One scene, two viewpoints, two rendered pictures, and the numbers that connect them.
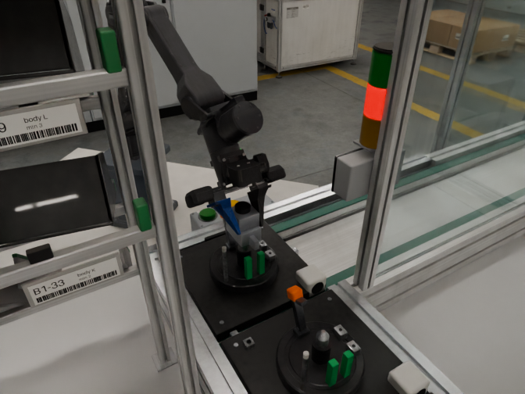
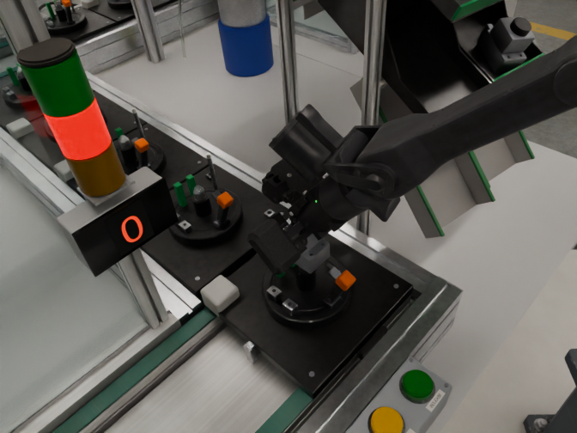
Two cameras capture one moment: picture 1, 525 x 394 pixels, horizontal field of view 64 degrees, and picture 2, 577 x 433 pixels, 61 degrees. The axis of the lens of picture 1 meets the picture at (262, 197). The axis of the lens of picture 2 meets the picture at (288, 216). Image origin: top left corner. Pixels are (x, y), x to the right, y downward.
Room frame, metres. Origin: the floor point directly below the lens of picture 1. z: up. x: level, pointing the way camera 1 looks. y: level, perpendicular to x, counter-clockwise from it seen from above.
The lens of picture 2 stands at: (1.08, -0.08, 1.60)
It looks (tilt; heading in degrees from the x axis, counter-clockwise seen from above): 44 degrees down; 168
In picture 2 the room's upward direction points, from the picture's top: 5 degrees counter-clockwise
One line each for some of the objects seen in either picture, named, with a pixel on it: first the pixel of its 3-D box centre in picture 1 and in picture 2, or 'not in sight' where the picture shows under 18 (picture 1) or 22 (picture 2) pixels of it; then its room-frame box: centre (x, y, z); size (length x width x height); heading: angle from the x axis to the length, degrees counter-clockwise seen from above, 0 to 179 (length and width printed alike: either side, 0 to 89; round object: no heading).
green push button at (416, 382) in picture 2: (208, 215); (416, 386); (0.82, 0.13, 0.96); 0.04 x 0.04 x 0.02
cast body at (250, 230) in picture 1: (245, 223); (297, 234); (0.62, 0.03, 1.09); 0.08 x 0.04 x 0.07; 31
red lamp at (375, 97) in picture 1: (381, 99); (78, 125); (0.62, -0.19, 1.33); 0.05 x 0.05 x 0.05
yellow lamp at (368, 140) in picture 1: (376, 129); (95, 164); (0.62, -0.19, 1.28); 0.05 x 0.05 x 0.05
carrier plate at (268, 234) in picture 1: (244, 271); (306, 295); (0.63, 0.04, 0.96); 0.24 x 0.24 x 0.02; 31
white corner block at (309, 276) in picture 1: (310, 281); (221, 295); (0.59, -0.10, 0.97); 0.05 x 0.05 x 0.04; 31
